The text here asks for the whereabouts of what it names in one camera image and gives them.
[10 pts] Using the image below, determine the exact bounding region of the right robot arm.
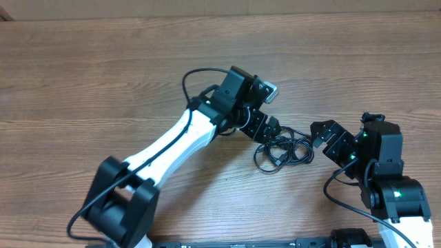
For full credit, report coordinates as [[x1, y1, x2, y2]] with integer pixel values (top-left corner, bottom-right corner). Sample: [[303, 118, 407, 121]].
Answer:
[[310, 112, 433, 247]]

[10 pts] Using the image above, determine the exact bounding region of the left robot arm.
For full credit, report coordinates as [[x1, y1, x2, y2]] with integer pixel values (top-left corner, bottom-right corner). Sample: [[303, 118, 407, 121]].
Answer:
[[78, 66, 281, 247]]

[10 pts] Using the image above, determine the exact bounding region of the right camera black cable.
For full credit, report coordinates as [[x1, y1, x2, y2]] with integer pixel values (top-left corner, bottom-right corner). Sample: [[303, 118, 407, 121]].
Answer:
[[322, 157, 409, 248]]

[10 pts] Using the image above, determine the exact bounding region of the camera black cable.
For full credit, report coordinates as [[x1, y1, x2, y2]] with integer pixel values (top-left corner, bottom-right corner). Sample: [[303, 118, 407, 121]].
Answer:
[[322, 157, 409, 248], [65, 67, 231, 244]]

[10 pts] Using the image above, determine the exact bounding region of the left camera black cable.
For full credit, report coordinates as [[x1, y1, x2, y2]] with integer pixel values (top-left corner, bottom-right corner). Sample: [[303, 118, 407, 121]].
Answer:
[[65, 67, 231, 244]]

